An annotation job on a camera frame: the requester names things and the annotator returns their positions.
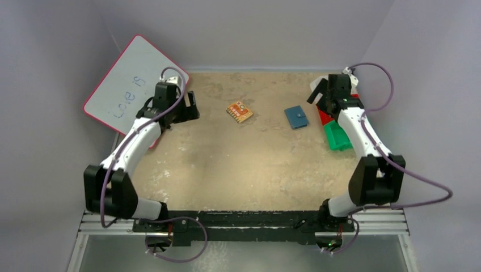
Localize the green plastic bin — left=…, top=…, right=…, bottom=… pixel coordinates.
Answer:
left=324, top=121, right=353, bottom=151

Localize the orange spiral notebook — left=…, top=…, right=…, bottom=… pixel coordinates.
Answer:
left=226, top=101, right=254, bottom=124

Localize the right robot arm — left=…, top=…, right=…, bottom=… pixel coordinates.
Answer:
left=307, top=74, right=406, bottom=231

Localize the red plastic bin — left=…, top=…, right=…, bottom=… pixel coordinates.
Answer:
left=314, top=93, right=364, bottom=126

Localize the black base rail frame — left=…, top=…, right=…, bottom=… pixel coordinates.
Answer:
left=79, top=209, right=409, bottom=249

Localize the blue card holder wallet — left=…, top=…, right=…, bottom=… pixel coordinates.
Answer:
left=284, top=105, right=309, bottom=130

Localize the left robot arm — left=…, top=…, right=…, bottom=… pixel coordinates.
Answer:
left=83, top=76, right=200, bottom=232

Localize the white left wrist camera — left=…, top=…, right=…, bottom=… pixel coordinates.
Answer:
left=159, top=76, right=182, bottom=87

